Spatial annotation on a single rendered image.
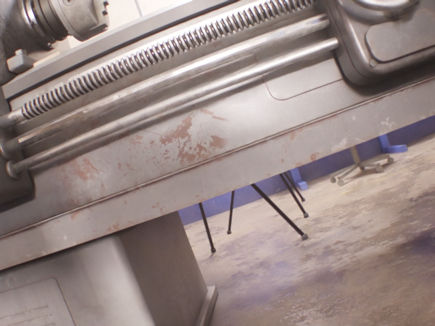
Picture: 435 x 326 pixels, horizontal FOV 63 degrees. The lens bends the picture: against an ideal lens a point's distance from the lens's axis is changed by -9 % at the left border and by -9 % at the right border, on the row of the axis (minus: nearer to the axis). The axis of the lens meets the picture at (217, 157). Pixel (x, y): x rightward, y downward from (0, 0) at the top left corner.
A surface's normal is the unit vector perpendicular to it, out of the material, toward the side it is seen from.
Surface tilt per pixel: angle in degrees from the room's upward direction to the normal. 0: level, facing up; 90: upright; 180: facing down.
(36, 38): 145
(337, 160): 90
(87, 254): 90
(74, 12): 131
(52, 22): 136
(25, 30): 90
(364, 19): 90
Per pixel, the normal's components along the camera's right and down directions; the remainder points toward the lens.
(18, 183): 0.93, -0.35
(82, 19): 0.24, 0.80
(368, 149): -0.10, 0.00
